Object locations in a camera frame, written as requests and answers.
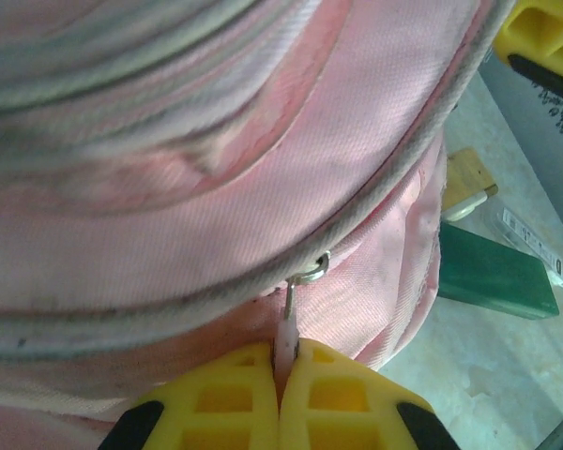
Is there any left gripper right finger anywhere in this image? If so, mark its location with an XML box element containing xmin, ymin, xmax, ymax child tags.
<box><xmin>279</xmin><ymin>339</ymin><xmax>445</xmax><ymax>450</ymax></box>

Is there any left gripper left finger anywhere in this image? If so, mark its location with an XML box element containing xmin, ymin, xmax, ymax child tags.
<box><xmin>98</xmin><ymin>341</ymin><xmax>282</xmax><ymax>450</ymax></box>

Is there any light wooden block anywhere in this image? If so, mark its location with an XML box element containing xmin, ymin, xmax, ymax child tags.
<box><xmin>443</xmin><ymin>147</ymin><xmax>499</xmax><ymax>212</ymax></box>

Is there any green pencil case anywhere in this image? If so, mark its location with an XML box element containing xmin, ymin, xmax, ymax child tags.
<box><xmin>435</xmin><ymin>219</ymin><xmax>560</xmax><ymax>321</ymax></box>

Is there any pink school backpack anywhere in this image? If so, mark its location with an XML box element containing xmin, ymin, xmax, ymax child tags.
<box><xmin>0</xmin><ymin>0</ymin><xmax>517</xmax><ymax>423</ymax></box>

